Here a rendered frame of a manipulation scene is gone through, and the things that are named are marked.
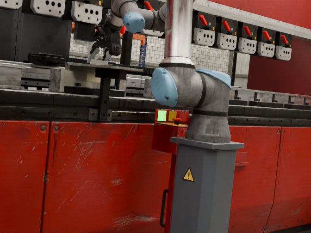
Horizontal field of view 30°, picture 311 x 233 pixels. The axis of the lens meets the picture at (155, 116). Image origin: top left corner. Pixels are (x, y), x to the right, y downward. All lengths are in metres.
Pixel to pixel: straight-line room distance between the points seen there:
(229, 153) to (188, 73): 0.30
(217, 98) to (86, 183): 0.78
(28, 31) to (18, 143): 0.92
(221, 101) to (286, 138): 1.76
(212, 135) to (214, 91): 0.14
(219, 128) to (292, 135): 1.82
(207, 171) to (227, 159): 0.09
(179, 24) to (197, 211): 0.59
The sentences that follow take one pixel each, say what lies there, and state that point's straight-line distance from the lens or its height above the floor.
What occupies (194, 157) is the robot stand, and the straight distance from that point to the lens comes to 1.87.
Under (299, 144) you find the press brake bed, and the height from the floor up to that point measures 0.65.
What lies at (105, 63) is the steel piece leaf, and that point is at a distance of 2.43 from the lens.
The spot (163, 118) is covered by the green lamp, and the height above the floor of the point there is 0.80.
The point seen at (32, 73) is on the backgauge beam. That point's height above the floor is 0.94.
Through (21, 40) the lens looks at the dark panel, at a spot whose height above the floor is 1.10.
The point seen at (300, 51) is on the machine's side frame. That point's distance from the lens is 4.32.
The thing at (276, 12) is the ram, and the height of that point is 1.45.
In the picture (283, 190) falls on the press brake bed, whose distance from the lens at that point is 3.67.
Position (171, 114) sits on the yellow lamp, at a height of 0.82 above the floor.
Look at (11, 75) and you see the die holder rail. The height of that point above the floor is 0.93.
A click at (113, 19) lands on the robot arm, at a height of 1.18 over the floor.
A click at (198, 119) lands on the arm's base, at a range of 1.88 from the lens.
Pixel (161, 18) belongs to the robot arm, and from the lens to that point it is 2.22.
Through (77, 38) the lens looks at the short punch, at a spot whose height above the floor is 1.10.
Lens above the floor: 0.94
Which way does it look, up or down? 3 degrees down
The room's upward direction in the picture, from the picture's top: 5 degrees clockwise
